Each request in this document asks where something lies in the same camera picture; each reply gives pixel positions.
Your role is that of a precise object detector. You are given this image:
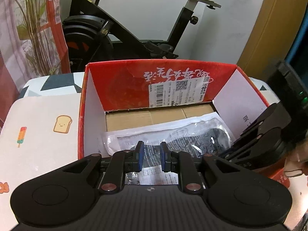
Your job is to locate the clear bag black item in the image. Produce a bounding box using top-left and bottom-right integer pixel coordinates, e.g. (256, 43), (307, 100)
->
(101, 112), (235, 185)

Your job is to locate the person right hand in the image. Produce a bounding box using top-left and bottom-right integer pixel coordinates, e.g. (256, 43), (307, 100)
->
(284, 138), (308, 178)

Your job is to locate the red strawberry cardboard box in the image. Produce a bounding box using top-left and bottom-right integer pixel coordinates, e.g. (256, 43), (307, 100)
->
(77, 59), (291, 190)

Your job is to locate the patterned white tablecloth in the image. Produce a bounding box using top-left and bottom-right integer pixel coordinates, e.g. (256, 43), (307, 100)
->
(1, 74), (307, 230)

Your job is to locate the teal satin curtain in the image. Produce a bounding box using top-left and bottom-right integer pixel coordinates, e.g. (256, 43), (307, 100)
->
(285, 8), (308, 63)

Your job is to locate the black exercise bike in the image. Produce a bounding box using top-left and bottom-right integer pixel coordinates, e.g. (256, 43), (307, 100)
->
(62, 0), (221, 73)

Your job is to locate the pink printed backdrop cloth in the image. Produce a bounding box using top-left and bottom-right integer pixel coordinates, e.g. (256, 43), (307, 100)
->
(1, 0), (70, 124)

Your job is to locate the wooden door frame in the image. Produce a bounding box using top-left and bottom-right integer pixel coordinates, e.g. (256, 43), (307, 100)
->
(237, 0), (307, 81)

